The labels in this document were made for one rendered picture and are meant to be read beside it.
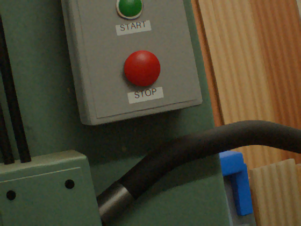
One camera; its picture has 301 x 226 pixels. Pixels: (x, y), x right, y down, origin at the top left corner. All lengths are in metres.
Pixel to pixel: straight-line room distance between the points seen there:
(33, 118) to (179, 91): 0.14
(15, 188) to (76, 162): 0.06
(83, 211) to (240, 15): 1.54
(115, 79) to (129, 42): 0.03
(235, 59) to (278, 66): 0.17
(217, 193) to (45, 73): 0.20
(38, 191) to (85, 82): 0.10
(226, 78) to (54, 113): 1.39
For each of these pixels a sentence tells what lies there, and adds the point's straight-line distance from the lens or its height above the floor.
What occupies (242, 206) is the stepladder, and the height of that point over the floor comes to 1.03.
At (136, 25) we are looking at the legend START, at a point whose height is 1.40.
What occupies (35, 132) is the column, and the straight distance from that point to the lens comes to 0.59.
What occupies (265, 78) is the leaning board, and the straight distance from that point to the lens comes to 2.01.
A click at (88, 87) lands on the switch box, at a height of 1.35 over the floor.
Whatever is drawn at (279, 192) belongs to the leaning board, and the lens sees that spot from 1.89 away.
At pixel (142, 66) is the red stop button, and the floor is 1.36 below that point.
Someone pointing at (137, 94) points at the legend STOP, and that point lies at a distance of 0.55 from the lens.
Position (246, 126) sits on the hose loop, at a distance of 0.60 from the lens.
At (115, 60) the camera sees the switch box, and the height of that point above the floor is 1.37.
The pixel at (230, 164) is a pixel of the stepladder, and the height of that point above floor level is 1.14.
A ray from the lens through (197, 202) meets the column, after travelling 0.63.
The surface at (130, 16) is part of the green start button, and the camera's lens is 0.55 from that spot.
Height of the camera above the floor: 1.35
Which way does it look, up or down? 3 degrees down
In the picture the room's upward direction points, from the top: 10 degrees counter-clockwise
